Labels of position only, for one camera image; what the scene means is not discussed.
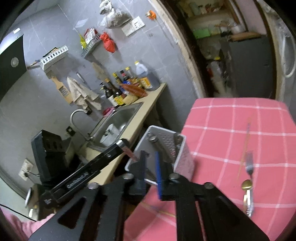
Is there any red hanging bag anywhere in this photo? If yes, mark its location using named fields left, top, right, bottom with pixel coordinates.
left=100, top=32, right=116, bottom=53

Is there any pink sleeve forearm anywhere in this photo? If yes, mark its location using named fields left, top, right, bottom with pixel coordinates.
left=1, top=208, right=55, bottom=240

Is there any pink checked tablecloth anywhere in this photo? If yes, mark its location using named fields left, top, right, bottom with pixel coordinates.
left=123, top=97, right=296, bottom=241

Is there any white wall socket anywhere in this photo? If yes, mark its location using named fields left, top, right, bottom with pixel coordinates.
left=121, top=16, right=145, bottom=37

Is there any wooden grater board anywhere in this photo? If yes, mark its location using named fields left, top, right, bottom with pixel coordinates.
left=47, top=71, right=73, bottom=104

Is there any silver fork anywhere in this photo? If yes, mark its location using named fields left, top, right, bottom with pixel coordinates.
left=245, top=151, right=254, bottom=178

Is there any dark grey cabinet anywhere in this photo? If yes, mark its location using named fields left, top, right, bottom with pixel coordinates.
left=226, top=36, right=276, bottom=99

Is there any white perforated utensil basket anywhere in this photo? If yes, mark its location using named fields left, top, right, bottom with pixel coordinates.
left=133, top=126, right=195, bottom=185

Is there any gold spoon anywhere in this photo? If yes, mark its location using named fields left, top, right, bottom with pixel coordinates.
left=241, top=179, right=254, bottom=217

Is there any left wooden chopstick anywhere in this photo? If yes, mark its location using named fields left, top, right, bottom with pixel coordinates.
left=237, top=118, right=252, bottom=179

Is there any beige hanging cloth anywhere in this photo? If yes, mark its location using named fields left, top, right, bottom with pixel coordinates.
left=67, top=76, right=102, bottom=110

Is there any large oil jug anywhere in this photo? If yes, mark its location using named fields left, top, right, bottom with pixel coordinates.
left=134, top=61, right=160, bottom=91

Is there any dark soy sauce bottle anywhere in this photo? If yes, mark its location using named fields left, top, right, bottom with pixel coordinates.
left=104, top=78, right=125, bottom=106

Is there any silver pot on cabinet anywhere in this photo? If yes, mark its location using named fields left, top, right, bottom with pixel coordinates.
left=230, top=24, right=246, bottom=35

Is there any white hose loop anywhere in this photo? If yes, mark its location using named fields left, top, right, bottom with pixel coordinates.
left=279, top=34, right=296, bottom=79

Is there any white wall rack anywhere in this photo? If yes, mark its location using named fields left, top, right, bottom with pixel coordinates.
left=40, top=45, right=69, bottom=71

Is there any curved sink faucet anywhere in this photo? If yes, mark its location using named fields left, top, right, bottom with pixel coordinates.
left=70, top=108, right=93, bottom=141

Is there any steel sink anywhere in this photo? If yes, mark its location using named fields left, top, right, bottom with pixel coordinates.
left=87, top=102, right=143, bottom=152

